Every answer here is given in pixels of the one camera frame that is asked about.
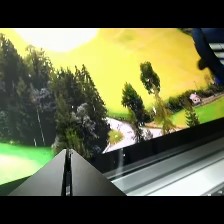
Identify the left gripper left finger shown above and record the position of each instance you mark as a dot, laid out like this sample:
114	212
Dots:
46	180

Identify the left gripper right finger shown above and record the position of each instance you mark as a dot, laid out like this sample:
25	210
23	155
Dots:
90	181

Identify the silver frame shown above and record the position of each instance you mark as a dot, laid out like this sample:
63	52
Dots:
176	175

